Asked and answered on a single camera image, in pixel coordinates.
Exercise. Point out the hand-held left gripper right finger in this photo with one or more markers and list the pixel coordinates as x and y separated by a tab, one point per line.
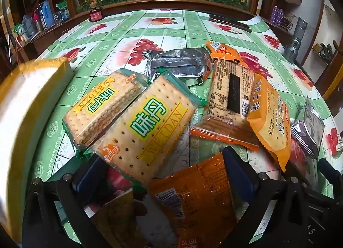
237	169

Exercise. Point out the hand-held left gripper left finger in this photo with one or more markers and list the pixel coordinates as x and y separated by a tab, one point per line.
85	177

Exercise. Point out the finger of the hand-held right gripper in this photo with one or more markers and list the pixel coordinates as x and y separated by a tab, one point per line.
331	169

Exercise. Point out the glossy orange snack packet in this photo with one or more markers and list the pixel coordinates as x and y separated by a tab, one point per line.
195	205

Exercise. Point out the large silver foil packet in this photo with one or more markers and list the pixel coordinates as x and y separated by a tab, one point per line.
178	64

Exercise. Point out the small silver foil packet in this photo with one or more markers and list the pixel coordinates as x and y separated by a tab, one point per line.
308	127

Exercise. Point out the brown cracker packet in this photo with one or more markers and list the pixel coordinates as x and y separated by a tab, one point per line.
120	221

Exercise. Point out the orange cheese cracker packet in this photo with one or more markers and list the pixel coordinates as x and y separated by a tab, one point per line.
272	119

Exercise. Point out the green cracker packet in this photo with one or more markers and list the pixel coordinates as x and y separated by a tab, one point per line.
150	132
100	108

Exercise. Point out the orange cracker packet black bar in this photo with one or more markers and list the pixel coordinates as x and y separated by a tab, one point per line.
227	97

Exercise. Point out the white and yellow box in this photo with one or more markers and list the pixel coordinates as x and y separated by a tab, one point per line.
26	119

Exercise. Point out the grey flashlight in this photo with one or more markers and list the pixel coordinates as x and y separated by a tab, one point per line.
296	40

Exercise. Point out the green checked fruit tablecloth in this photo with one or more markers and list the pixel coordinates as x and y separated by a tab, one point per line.
187	33

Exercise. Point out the black mobile phone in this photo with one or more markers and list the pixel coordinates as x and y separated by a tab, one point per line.
230	22

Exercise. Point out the purple bottles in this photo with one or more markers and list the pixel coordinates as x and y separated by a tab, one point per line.
276	16

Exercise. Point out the small red box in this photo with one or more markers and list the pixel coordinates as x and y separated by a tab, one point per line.
96	15

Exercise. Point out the blue jug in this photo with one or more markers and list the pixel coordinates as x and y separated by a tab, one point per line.
47	13

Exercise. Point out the green carton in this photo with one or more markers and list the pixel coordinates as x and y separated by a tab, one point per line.
63	9

